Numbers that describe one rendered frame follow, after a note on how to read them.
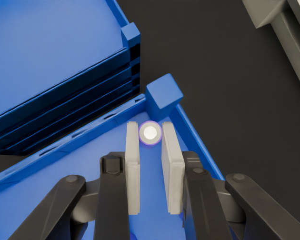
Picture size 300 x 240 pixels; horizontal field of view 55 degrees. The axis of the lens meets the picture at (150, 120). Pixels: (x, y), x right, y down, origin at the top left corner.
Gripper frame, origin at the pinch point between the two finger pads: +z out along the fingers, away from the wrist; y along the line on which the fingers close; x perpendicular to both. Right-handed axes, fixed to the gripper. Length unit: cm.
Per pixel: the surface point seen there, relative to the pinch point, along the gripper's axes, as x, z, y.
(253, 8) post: 13, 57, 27
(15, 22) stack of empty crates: 8.7, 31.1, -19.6
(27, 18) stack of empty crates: 9.3, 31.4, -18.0
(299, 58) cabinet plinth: 2, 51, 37
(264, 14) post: 12, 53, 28
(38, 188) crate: -5.8, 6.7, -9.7
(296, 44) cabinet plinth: 5, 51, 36
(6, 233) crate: -9.2, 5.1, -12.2
